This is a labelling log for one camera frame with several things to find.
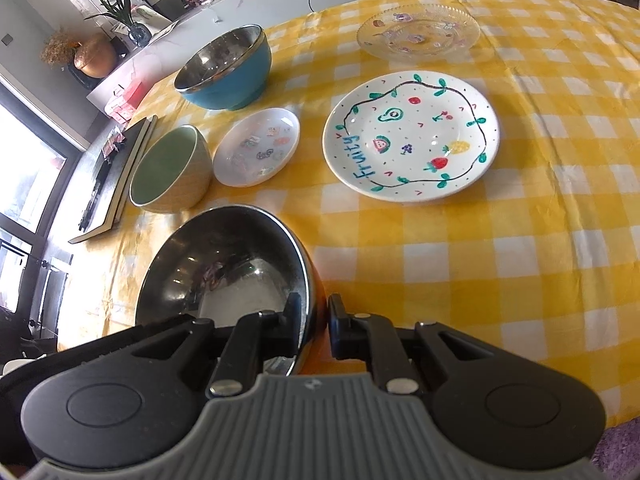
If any yellow checkered tablecloth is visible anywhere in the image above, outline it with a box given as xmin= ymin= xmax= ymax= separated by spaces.
xmin=56 ymin=0 xmax=640 ymax=428

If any green potted plant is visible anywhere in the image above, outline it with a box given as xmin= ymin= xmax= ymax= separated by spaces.
xmin=88 ymin=0 xmax=152 ymax=48

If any black tray board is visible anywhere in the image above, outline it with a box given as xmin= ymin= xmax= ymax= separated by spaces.
xmin=68 ymin=115 xmax=157 ymax=245

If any white fruity painted plate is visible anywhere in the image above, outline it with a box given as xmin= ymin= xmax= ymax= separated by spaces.
xmin=322 ymin=70 xmax=500 ymax=204

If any copper round vase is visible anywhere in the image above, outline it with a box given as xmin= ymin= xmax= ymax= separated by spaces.
xmin=74 ymin=35 xmax=117 ymax=79

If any clear glass sticker plate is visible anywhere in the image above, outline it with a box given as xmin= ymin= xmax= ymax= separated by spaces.
xmin=357 ymin=3 xmax=480 ymax=63

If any green yellow ceramic bowl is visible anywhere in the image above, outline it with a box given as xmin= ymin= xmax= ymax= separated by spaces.
xmin=129 ymin=125 xmax=213 ymax=214

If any orange steel-lined bowl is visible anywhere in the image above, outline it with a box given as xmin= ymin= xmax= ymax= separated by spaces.
xmin=136 ymin=204 xmax=326 ymax=375

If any small white sticker plate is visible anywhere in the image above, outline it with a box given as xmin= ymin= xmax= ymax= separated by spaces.
xmin=213 ymin=107 xmax=300 ymax=188

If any pink red box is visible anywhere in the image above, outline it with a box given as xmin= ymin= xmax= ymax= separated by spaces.
xmin=104 ymin=80 xmax=149 ymax=125

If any blue steel-lined bowl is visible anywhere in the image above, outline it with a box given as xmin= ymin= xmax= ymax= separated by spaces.
xmin=174 ymin=25 xmax=272 ymax=110

